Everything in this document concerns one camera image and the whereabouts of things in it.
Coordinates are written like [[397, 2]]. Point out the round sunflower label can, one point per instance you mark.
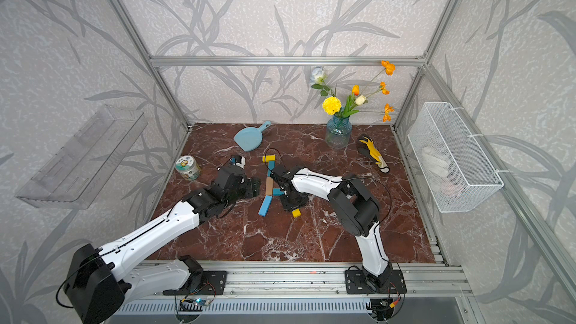
[[188, 167]]

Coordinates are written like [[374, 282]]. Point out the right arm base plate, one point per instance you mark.
[[389, 283]]

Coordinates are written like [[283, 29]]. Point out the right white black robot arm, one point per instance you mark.
[[355, 206]]

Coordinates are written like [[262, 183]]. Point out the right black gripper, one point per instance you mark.
[[286, 208]]

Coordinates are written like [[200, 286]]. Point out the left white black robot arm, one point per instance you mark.
[[101, 279]]

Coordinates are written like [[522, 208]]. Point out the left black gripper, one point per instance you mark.
[[253, 188]]

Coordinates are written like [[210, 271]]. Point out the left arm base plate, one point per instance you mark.
[[210, 283]]

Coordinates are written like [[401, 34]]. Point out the tan wooden block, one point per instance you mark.
[[269, 183]]

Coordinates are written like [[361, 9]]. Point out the white cloth in basket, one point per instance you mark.
[[435, 161]]

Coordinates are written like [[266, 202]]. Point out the light blue plastic dustpan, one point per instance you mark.
[[250, 138]]

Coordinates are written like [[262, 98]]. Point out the aluminium front rail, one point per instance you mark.
[[274, 280]]

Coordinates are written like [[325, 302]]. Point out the clear acrylic wall shelf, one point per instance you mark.
[[77, 173]]

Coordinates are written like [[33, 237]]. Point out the white wire mesh basket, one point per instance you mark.
[[472, 178]]

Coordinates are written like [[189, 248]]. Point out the light blue block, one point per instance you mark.
[[263, 210]]

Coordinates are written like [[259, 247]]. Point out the small yellow block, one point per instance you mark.
[[268, 158]]

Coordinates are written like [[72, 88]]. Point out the yellow black hand tool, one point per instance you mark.
[[366, 147]]

